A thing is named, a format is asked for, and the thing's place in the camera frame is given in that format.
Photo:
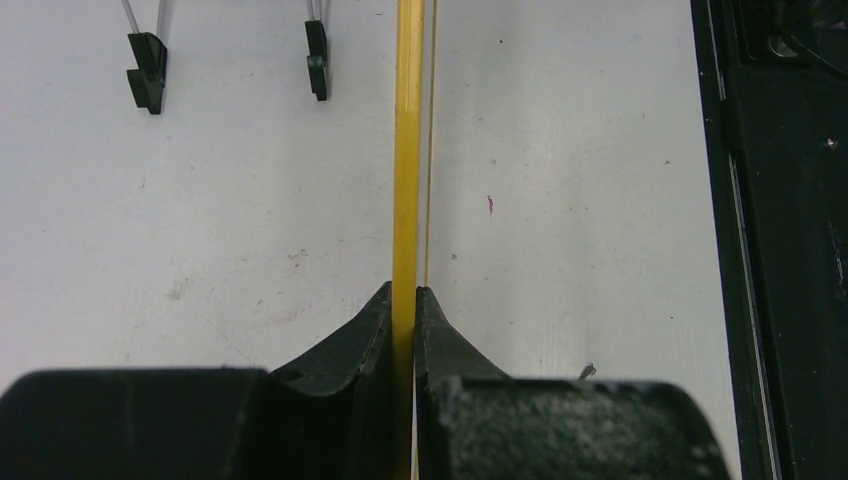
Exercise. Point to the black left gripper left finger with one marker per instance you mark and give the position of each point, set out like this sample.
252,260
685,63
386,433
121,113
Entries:
325,415

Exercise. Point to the yellow framed whiteboard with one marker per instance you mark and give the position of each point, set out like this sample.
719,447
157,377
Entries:
415,24

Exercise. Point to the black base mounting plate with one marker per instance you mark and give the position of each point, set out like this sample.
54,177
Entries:
773,84

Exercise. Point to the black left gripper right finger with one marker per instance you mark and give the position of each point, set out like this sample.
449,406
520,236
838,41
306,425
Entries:
474,421

